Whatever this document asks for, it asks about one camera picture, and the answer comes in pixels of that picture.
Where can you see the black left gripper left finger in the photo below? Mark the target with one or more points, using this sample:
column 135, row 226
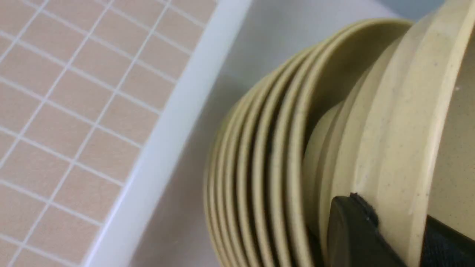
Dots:
column 353, row 237

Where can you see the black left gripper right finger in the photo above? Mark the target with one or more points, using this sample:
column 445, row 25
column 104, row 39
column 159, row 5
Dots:
column 445, row 247

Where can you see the yellow noodle bowl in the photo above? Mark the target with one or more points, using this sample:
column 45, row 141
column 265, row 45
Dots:
column 403, row 137

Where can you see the stack of yellow bowls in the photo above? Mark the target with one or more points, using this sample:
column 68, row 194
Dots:
column 254, row 187

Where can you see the large white plastic tub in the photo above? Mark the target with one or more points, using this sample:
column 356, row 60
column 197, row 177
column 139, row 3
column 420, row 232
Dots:
column 158, row 220

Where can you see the pink checkered tablecloth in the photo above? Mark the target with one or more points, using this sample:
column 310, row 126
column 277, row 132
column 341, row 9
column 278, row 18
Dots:
column 83, row 83

